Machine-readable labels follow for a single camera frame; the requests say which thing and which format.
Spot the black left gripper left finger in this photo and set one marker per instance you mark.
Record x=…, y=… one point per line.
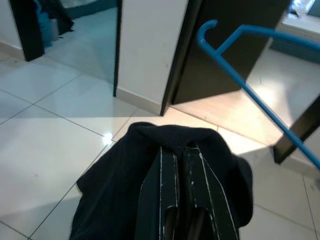
x=160, y=195

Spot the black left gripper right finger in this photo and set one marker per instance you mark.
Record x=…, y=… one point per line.
x=210, y=200

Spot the blue plastic hanger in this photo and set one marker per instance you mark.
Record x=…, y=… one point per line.
x=215, y=53

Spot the black door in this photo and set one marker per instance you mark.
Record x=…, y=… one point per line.
x=200, y=75

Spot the white bed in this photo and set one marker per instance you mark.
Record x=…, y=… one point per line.
x=300, y=27

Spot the blue cloth bundle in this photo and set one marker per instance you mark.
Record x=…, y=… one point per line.
x=45, y=27

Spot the black door frame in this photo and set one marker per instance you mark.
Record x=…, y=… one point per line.
x=117, y=50
x=166, y=100

